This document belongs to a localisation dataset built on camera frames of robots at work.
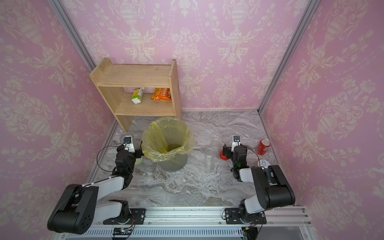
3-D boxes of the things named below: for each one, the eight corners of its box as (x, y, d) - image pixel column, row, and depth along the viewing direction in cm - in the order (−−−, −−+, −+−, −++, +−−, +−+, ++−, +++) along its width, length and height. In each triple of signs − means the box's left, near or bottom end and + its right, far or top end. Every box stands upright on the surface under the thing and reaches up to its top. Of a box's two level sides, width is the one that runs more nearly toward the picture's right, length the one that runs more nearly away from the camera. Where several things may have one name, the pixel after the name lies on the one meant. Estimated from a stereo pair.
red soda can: (256, 155, 98) (262, 146, 89) (254, 147, 102) (260, 138, 93) (265, 155, 98) (272, 146, 89) (262, 147, 102) (268, 138, 93)
